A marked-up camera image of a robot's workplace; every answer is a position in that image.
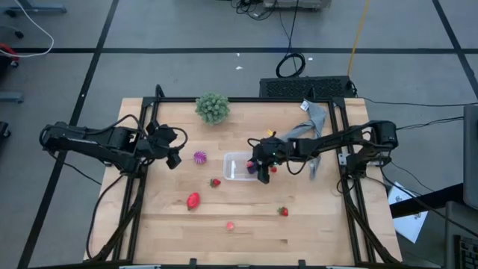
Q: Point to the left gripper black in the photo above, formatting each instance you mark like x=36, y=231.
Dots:
x=164, y=136

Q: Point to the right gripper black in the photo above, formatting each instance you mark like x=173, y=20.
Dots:
x=270, y=149

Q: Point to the pink toy fruit ball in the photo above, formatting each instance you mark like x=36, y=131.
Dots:
x=230, y=226
x=249, y=163

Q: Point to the purple toy grape bunch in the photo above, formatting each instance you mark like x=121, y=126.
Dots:
x=252, y=169

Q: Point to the purple spiky toy ball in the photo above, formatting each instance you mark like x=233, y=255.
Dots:
x=200, y=157

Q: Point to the red toy strawberry green leaves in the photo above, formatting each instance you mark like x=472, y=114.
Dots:
x=284, y=211
x=215, y=183

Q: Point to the large red toy fruit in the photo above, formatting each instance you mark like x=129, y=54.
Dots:
x=193, y=201

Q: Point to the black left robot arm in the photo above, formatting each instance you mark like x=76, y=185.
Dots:
x=93, y=143

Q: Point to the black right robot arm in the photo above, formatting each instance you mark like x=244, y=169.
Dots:
x=336, y=141

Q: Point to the clear plastic tupperware container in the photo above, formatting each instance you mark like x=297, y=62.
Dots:
x=235, y=166

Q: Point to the small yellow toy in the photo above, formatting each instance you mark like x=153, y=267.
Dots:
x=270, y=132

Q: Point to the grey-blue cloth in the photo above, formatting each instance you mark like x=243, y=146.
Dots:
x=315, y=119

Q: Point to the green potted artificial plant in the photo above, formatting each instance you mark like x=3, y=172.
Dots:
x=213, y=108

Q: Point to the grey equipment box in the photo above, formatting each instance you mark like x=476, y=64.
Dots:
x=298, y=3

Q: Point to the white printed paper sheet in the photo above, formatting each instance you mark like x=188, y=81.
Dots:
x=407, y=224

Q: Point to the red object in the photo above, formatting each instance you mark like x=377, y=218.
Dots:
x=7, y=50

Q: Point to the grey monitor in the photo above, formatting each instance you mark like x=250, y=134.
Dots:
x=471, y=157

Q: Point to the black keyboard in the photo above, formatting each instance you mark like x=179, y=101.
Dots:
x=467, y=254

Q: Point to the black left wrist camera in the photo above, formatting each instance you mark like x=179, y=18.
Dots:
x=174, y=160

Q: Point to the black aluminium table frame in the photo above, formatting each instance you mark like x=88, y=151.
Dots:
x=179, y=99

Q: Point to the black frame clip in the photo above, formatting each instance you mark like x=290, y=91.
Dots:
x=302, y=263
x=193, y=263

